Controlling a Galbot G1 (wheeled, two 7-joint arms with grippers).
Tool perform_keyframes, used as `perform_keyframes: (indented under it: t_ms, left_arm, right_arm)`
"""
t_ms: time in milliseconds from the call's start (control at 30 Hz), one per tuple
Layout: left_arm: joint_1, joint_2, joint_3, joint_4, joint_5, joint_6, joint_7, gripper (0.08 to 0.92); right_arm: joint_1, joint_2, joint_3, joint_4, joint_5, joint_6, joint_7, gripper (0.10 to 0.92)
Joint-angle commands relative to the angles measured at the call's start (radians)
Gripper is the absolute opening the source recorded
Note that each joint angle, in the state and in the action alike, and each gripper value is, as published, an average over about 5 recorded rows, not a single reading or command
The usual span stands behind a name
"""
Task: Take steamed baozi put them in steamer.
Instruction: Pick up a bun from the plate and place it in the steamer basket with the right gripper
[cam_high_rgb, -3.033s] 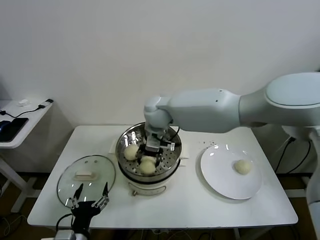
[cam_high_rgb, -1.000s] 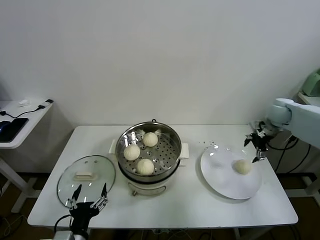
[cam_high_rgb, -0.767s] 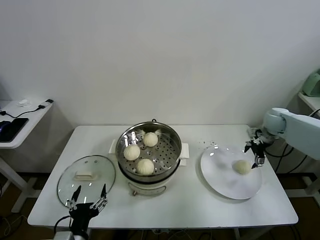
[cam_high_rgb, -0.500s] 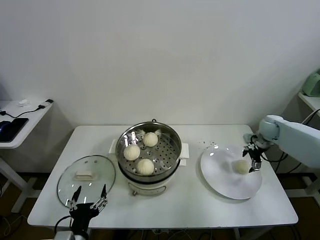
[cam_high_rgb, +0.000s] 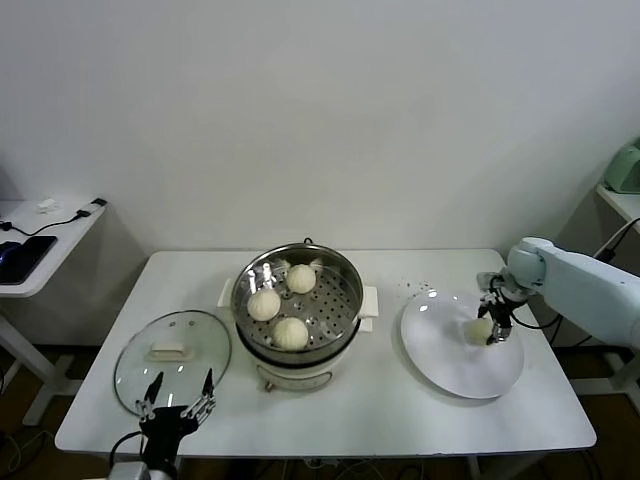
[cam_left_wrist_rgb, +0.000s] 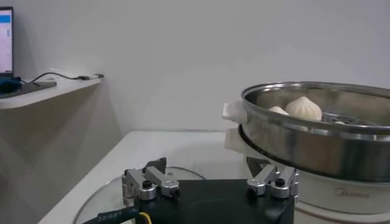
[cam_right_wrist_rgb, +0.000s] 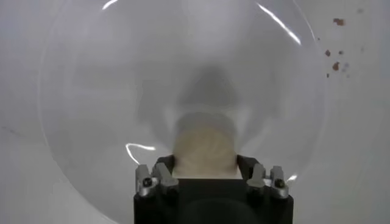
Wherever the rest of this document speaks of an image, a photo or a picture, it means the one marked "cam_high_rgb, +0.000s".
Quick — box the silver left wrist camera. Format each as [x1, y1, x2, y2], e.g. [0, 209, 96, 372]
[107, 460, 151, 480]

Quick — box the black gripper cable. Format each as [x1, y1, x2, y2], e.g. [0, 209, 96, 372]
[109, 430, 149, 465]
[509, 299, 566, 330]

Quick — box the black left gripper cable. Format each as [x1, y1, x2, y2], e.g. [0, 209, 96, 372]
[109, 430, 149, 465]

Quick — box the large white plate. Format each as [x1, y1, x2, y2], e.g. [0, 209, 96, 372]
[399, 288, 526, 400]

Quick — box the yellowish floor cable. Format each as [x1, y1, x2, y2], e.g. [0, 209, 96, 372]
[0, 429, 49, 476]

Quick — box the pale green appliance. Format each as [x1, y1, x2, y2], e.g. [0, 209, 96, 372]
[602, 139, 640, 196]

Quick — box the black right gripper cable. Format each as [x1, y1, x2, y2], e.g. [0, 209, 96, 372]
[509, 299, 566, 330]

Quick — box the white flat strip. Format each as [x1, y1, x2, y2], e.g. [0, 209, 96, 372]
[594, 218, 640, 257]

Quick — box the round glass pot lid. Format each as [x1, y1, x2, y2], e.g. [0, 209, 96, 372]
[113, 309, 234, 419]

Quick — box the white side table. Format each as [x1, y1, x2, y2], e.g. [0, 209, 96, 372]
[0, 199, 109, 427]

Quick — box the small blue device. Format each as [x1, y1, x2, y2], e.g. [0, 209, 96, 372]
[0, 241, 24, 274]

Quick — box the white shelf table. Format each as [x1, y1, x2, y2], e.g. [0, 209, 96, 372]
[594, 183, 640, 236]

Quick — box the white steamed baozi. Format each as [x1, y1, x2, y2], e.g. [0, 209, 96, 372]
[247, 289, 281, 322]
[271, 317, 310, 351]
[285, 263, 317, 295]
[462, 318, 494, 346]

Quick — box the stainless steel steamer basket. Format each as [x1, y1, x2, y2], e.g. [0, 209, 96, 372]
[232, 243, 365, 366]

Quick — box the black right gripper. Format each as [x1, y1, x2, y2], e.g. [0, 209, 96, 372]
[478, 282, 524, 347]

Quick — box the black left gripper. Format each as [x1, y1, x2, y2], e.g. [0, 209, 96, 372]
[135, 368, 217, 465]

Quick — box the steel steamer pot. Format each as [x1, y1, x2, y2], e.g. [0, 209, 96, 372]
[217, 277, 381, 395]

